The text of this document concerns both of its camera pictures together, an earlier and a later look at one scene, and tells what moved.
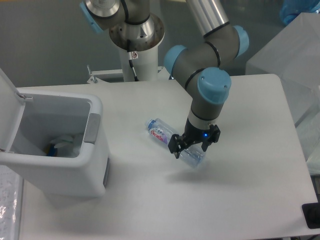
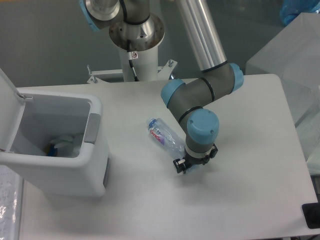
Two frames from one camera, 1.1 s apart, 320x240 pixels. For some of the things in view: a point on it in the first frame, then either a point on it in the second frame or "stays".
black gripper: x=177 y=144 → x=188 y=161
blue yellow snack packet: x=50 y=150 stays
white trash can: x=54 y=142 stays
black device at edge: x=311 y=214 stays
